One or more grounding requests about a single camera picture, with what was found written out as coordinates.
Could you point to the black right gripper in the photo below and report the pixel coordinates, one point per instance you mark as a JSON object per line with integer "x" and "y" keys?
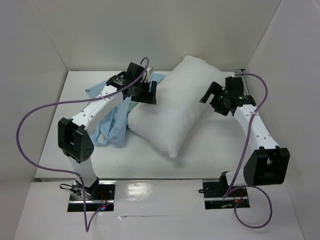
{"x": 216, "y": 100}

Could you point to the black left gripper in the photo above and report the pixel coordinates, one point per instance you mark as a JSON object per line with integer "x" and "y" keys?
{"x": 149, "y": 97}

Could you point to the white pillow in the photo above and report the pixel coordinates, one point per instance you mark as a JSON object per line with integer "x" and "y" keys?
{"x": 167, "y": 123}

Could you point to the light blue green pillowcase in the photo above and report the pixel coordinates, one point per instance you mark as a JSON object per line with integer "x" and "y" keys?
{"x": 112, "y": 129}

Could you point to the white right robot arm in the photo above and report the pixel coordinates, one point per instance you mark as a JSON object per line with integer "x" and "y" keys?
{"x": 263, "y": 161}

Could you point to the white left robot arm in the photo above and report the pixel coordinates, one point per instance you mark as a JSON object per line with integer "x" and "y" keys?
{"x": 75, "y": 133}

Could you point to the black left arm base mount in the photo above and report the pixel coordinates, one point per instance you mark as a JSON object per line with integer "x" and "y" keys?
{"x": 101, "y": 198}

